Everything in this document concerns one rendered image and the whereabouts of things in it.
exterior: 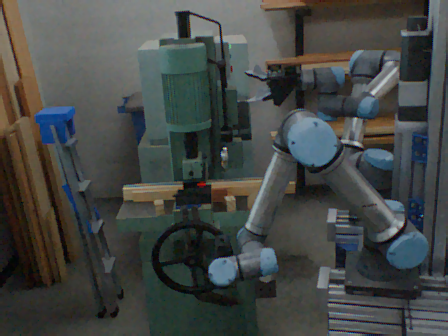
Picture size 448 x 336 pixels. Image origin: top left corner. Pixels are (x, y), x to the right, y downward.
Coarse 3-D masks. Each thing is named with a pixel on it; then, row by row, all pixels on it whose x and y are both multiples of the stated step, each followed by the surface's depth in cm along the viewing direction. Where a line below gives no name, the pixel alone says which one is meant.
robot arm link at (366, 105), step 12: (384, 60) 211; (396, 60) 205; (384, 72) 200; (396, 72) 201; (372, 84) 193; (384, 84) 194; (396, 84) 203; (348, 96) 189; (360, 96) 186; (372, 96) 187; (384, 96) 194; (348, 108) 186; (360, 108) 183; (372, 108) 182
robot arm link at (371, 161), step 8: (368, 152) 208; (376, 152) 208; (384, 152) 209; (360, 160) 209; (368, 160) 205; (376, 160) 203; (384, 160) 203; (392, 160) 204; (360, 168) 208; (368, 168) 206; (376, 168) 204; (384, 168) 203; (392, 168) 205; (368, 176) 207; (376, 176) 205; (384, 176) 204; (392, 176) 206; (376, 184) 206; (384, 184) 206
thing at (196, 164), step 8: (200, 152) 216; (184, 160) 207; (192, 160) 206; (200, 160) 207; (184, 168) 206; (192, 168) 206; (200, 168) 206; (184, 176) 207; (192, 176) 207; (200, 176) 207
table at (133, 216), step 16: (128, 208) 209; (144, 208) 208; (224, 208) 203; (240, 208) 202; (128, 224) 201; (144, 224) 201; (160, 224) 201; (224, 224) 201; (240, 224) 201; (176, 240) 193
